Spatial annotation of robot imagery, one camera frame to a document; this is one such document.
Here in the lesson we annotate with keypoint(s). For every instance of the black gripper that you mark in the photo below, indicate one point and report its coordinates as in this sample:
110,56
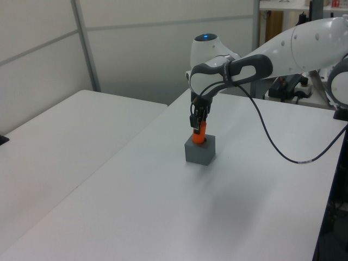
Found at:
201,103

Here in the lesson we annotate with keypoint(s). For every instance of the orange cylinder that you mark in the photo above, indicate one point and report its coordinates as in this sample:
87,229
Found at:
198,138

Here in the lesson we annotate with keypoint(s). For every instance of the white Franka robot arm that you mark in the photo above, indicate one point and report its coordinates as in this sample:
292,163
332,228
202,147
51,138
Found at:
299,46

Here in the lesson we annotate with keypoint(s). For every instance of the grey block with round hole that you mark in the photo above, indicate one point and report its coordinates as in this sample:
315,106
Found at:
198,155

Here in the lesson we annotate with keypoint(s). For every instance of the black power strip box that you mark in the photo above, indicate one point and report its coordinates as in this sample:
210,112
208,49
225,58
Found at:
285,87

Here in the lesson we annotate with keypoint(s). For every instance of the grey metal pole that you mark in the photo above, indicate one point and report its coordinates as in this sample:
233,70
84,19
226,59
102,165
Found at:
256,32

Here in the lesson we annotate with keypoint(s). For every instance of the wooden cabinet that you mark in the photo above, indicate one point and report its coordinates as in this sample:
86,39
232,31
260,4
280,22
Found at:
274,25

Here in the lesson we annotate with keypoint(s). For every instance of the red sign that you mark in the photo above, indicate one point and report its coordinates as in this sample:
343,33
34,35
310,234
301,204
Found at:
336,3

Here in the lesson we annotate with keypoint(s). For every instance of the grey partition post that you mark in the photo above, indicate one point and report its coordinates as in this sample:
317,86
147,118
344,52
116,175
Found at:
85,46

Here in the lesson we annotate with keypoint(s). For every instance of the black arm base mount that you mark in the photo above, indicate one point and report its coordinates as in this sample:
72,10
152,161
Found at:
341,113

